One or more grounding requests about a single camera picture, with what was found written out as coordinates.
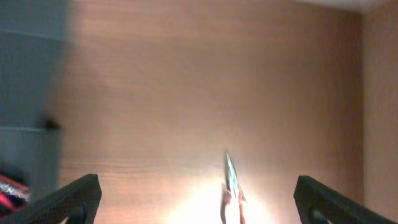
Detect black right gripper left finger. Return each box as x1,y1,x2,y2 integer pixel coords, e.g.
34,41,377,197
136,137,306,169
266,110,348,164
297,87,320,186
1,174,102,224

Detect orange socket bit rail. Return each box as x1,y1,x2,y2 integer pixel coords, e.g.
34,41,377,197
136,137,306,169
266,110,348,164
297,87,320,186
1,174,30,218

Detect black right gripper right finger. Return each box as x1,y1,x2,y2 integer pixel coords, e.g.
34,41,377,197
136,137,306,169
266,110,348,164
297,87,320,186
294,175,397,224

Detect black open box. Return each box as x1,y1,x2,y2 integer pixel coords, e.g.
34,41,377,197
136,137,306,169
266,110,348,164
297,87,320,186
1,0,70,208

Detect orange black needle nose pliers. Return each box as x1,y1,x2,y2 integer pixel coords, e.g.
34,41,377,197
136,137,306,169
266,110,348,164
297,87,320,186
220,151,247,224

